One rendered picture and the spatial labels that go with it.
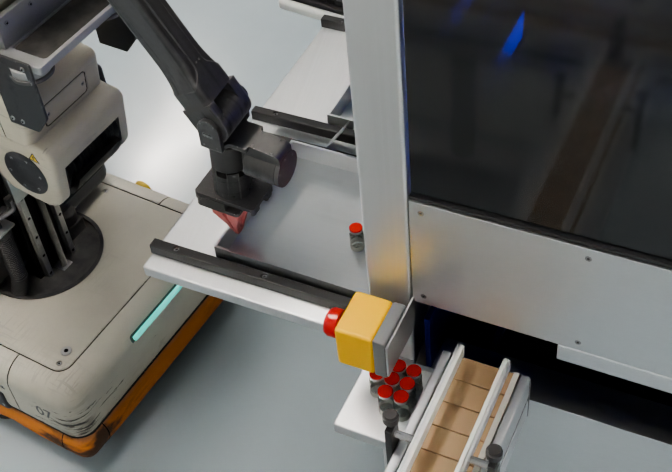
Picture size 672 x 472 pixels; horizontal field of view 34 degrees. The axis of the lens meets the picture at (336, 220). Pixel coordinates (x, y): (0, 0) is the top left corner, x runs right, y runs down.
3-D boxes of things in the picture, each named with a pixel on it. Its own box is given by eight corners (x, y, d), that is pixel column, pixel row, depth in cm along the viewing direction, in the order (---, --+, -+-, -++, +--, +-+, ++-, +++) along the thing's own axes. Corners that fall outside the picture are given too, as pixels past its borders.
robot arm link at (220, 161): (219, 113, 161) (199, 137, 157) (261, 127, 158) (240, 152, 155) (224, 147, 166) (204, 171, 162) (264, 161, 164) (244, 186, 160)
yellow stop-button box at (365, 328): (408, 338, 149) (406, 304, 143) (387, 379, 144) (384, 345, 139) (357, 322, 151) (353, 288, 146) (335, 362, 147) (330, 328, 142)
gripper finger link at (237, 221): (242, 250, 171) (236, 209, 164) (202, 236, 173) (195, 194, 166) (262, 220, 175) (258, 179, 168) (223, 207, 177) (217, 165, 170)
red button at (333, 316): (359, 326, 149) (357, 307, 146) (346, 348, 146) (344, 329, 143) (333, 318, 150) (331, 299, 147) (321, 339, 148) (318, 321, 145)
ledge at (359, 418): (463, 389, 154) (463, 382, 153) (428, 465, 146) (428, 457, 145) (371, 360, 159) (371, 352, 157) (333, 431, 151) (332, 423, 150)
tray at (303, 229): (483, 207, 175) (483, 191, 173) (419, 326, 160) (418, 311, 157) (293, 155, 187) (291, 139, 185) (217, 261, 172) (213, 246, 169)
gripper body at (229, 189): (254, 219, 164) (250, 185, 159) (194, 199, 167) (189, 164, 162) (274, 191, 168) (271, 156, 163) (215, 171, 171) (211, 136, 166)
